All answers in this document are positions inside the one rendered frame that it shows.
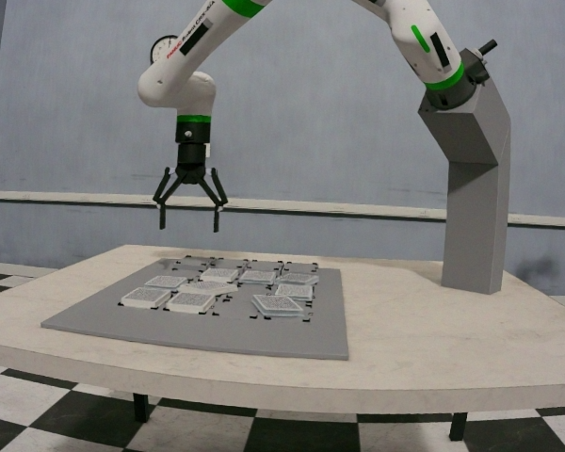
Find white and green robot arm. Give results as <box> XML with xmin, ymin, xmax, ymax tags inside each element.
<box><xmin>137</xmin><ymin>0</ymin><xmax>497</xmax><ymax>144</ymax></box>

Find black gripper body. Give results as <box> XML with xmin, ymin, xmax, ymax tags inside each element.
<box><xmin>175</xmin><ymin>144</ymin><xmax>206</xmax><ymax>185</ymax></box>

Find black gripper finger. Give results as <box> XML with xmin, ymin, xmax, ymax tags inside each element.
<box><xmin>191</xmin><ymin>168</ymin><xmax>228</xmax><ymax>233</ymax></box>
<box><xmin>153</xmin><ymin>167</ymin><xmax>187</xmax><ymax>230</ymax></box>

